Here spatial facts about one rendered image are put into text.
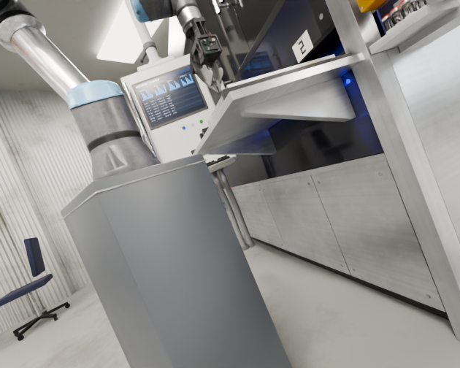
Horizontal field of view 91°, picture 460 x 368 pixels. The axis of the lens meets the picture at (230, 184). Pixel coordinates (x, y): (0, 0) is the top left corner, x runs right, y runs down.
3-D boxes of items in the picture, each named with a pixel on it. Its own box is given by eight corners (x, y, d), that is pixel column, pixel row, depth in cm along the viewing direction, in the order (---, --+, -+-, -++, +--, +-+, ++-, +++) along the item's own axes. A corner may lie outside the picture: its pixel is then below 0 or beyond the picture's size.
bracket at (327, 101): (348, 120, 71) (333, 81, 71) (356, 116, 68) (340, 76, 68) (258, 157, 61) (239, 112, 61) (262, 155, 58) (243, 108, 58)
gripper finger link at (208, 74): (215, 87, 69) (202, 58, 68) (209, 96, 74) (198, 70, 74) (223, 85, 70) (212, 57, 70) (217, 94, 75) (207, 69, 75)
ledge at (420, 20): (407, 43, 62) (404, 36, 62) (468, 4, 49) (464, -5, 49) (371, 54, 58) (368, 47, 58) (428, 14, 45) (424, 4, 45)
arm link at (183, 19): (176, 25, 74) (198, 23, 77) (181, 39, 74) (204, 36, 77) (179, 6, 67) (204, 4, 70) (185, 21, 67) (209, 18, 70)
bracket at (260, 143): (274, 153, 119) (265, 130, 119) (277, 152, 116) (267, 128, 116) (217, 177, 109) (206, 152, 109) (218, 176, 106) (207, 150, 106)
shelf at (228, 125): (270, 131, 129) (269, 127, 129) (385, 52, 62) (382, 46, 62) (193, 159, 115) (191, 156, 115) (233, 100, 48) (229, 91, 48)
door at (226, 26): (225, 96, 150) (190, 12, 147) (251, 50, 105) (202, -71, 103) (224, 96, 149) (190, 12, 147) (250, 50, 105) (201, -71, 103)
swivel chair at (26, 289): (66, 304, 287) (36, 236, 284) (78, 307, 254) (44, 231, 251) (9, 337, 245) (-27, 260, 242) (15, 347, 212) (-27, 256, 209)
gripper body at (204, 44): (202, 55, 67) (185, 17, 66) (196, 72, 75) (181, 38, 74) (224, 52, 69) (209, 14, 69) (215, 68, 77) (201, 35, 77)
